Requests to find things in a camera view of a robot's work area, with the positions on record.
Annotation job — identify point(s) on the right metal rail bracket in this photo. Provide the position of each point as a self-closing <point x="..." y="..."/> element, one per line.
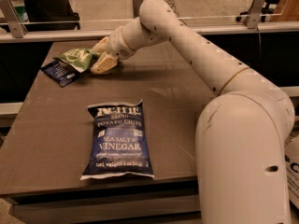
<point x="254" y="14"/>

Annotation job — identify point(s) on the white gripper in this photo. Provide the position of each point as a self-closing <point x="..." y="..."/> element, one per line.
<point x="119" y="44"/>

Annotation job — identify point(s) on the left metal rail bracket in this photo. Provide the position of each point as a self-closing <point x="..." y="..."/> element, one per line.
<point x="16" y="28"/>

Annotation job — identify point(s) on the blue sea salt vinegar chip bag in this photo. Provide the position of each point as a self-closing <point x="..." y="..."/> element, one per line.
<point x="119" y="142"/>

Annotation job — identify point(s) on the white cardboard box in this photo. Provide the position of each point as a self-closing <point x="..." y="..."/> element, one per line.
<point x="292" y="167"/>

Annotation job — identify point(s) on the blue rxbar blueberry bar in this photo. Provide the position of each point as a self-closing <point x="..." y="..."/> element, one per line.
<point x="59" y="73"/>

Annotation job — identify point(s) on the middle metal rail bracket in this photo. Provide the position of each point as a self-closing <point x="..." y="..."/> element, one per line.
<point x="136" y="6"/>

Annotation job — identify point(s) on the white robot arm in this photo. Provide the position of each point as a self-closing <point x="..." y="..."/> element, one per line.
<point x="240" y="135"/>

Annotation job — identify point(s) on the green jalapeno chip bag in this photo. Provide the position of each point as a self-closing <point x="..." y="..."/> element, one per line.
<point x="80" y="59"/>

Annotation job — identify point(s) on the metal rail bracket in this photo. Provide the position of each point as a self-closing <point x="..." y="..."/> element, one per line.
<point x="136" y="6"/>
<point x="254" y="14"/>
<point x="16" y="28"/>

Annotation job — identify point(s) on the clear glass barrier panel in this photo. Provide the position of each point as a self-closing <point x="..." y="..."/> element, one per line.
<point x="110" y="14"/>

